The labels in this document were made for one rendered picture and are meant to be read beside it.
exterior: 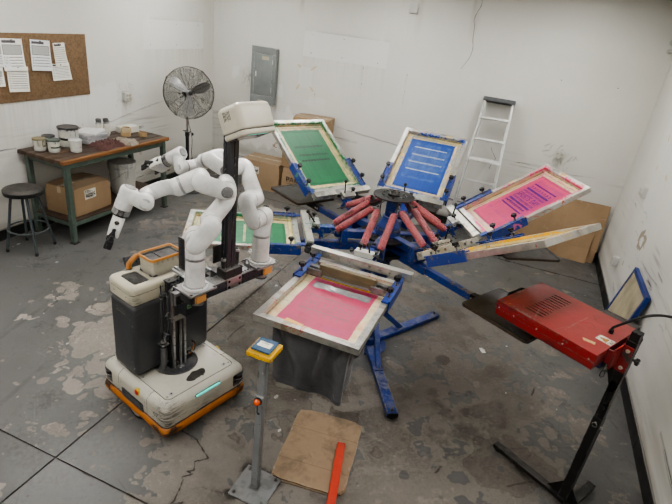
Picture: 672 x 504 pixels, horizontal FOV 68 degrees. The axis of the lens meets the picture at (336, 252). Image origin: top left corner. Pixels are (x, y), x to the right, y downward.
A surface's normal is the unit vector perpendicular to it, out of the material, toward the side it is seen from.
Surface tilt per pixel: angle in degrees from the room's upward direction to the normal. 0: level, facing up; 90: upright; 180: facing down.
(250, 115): 63
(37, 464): 0
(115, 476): 0
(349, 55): 90
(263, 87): 90
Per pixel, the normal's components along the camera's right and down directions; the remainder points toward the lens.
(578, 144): -0.37, 0.36
